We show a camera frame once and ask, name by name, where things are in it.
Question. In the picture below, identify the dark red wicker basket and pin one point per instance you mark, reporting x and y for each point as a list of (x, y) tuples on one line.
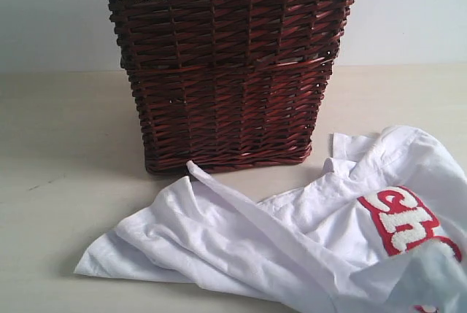
[(227, 84)]

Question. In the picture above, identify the white t-shirt red lettering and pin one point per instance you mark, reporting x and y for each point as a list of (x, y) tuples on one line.
[(382, 230)]

